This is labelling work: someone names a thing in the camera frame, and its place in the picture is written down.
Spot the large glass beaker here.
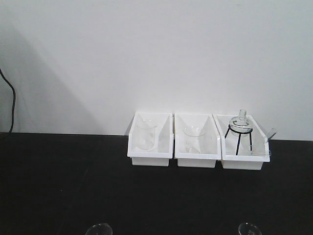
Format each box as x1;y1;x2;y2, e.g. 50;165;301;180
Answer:
136;119;157;150

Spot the black cable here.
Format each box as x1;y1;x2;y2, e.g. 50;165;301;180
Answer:
0;68;16;134

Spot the middle white plastic bin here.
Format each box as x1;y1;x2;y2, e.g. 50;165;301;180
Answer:
174;114;222;168

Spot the black wire tripod stand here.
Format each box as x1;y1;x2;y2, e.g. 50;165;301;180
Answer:
224;124;253;155

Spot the glass beaker at right front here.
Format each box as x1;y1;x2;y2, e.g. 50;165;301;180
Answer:
238;222;262;235

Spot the glass beaker in middle bin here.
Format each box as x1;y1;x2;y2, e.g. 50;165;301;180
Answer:
183;126;205;154

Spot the left white plastic bin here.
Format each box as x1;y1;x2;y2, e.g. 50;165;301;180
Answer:
127;112;174;166

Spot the round glass flask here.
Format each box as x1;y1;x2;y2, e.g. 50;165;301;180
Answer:
229;109;253;134

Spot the right white plastic bin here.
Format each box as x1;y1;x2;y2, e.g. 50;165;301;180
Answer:
213;114;271;170

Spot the white plastic bin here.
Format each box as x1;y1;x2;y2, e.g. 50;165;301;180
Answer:
213;114;271;170
174;114;222;168
127;112;174;166

